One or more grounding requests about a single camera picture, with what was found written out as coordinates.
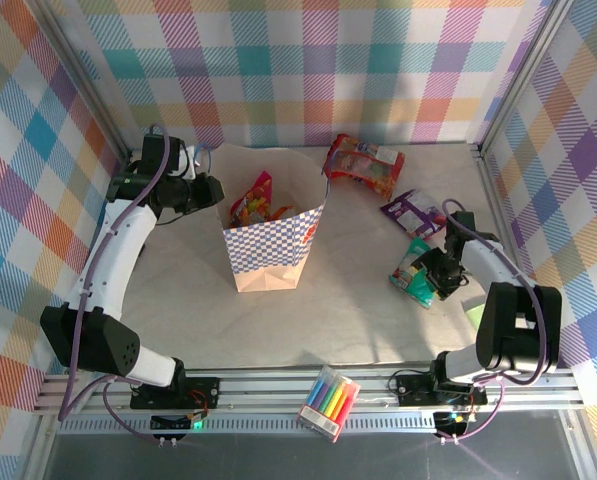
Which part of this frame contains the teal snack bag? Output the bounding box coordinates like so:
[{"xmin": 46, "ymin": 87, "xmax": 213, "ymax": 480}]
[{"xmin": 388, "ymin": 236, "xmax": 447, "ymax": 309}]

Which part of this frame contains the pink-edged fruit balls candy bag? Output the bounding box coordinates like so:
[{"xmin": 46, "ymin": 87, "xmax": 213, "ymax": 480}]
[{"xmin": 227, "ymin": 170, "xmax": 294, "ymax": 229}]

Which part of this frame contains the purple snack bag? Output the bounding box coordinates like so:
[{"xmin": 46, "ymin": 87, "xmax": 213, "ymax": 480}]
[{"xmin": 380, "ymin": 188, "xmax": 452, "ymax": 239}]

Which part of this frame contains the blue checkered paper bag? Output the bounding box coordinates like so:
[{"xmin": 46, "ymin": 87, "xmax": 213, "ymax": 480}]
[{"xmin": 197, "ymin": 142, "xmax": 339, "ymax": 293}]

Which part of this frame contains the red snack bag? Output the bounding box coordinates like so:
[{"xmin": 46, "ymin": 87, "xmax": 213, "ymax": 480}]
[{"xmin": 322, "ymin": 133, "xmax": 407, "ymax": 200}]

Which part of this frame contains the green sticky note pad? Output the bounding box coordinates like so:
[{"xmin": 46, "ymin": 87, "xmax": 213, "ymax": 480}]
[{"xmin": 465, "ymin": 302, "xmax": 487, "ymax": 331}]

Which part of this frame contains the black right controller box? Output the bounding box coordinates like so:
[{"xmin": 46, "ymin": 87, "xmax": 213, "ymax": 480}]
[{"xmin": 433, "ymin": 409, "xmax": 474, "ymax": 436}]

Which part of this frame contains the black controller box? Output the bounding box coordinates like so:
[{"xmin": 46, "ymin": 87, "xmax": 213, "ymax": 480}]
[
  {"xmin": 433, "ymin": 409, "xmax": 474, "ymax": 436},
  {"xmin": 149, "ymin": 413, "xmax": 193, "ymax": 432}
]

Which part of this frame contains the pack of coloured markers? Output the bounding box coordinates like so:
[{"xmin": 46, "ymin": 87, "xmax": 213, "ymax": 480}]
[{"xmin": 297, "ymin": 364, "xmax": 363, "ymax": 444}]

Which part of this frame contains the black left controller box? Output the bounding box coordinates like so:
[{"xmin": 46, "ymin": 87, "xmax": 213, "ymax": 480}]
[{"xmin": 149, "ymin": 413, "xmax": 193, "ymax": 432}]

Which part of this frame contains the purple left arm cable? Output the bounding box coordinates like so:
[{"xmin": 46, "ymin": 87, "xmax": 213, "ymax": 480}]
[{"xmin": 56, "ymin": 123, "xmax": 170, "ymax": 444}]

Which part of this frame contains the aluminium side table rail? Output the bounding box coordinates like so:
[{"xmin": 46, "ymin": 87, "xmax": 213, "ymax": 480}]
[{"xmin": 477, "ymin": 144, "xmax": 582, "ymax": 384}]

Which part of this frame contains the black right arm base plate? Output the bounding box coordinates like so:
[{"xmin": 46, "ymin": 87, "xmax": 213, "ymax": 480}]
[{"xmin": 395, "ymin": 373, "xmax": 489, "ymax": 407}]

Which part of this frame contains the aluminium left frame post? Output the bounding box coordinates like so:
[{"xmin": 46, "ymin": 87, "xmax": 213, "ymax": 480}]
[{"xmin": 27, "ymin": 0, "xmax": 132, "ymax": 161}]

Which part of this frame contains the aluminium frame post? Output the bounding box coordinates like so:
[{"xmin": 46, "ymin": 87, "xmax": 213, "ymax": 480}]
[
  {"xmin": 27, "ymin": 0, "xmax": 132, "ymax": 161},
  {"xmin": 477, "ymin": 0, "xmax": 577, "ymax": 154}
]

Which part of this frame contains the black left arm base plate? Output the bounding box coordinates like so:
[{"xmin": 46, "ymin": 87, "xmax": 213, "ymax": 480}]
[{"xmin": 129, "ymin": 375, "xmax": 223, "ymax": 410}]

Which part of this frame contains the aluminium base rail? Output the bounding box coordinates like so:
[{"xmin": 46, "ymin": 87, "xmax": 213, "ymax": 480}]
[{"xmin": 31, "ymin": 366, "xmax": 588, "ymax": 416}]

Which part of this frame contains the aluminium right frame post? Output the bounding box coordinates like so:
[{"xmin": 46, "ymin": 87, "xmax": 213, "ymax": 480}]
[{"xmin": 477, "ymin": 0, "xmax": 577, "ymax": 154}]

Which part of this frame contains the perforated grey cable duct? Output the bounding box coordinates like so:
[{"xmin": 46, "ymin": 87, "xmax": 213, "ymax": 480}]
[{"xmin": 57, "ymin": 416, "xmax": 439, "ymax": 435}]

